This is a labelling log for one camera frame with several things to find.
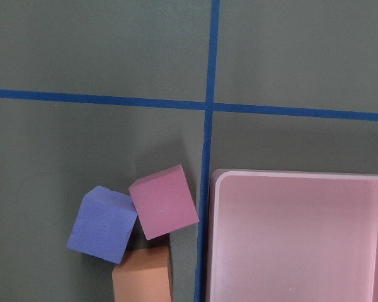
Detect pink foam block near red bin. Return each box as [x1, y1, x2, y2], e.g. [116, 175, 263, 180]
[129, 164, 199, 240]

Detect purple foam block near red bin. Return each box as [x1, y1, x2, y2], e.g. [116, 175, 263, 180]
[66, 186, 137, 264]

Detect red plastic bin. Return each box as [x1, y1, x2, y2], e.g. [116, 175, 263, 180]
[205, 169, 378, 301]

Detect orange foam block near red bin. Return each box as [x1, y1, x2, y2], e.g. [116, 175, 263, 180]
[112, 246, 173, 302]

